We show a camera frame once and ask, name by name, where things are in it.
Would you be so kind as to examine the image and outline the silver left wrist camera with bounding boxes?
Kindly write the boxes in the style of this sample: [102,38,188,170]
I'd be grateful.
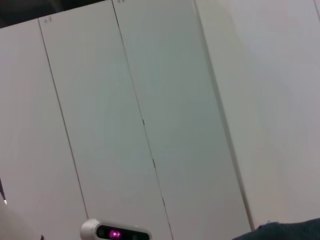
[79,218,152,240]

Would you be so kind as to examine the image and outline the dark teal insulated lunch bag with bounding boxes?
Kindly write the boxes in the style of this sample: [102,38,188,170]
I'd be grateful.
[231,217,320,240]

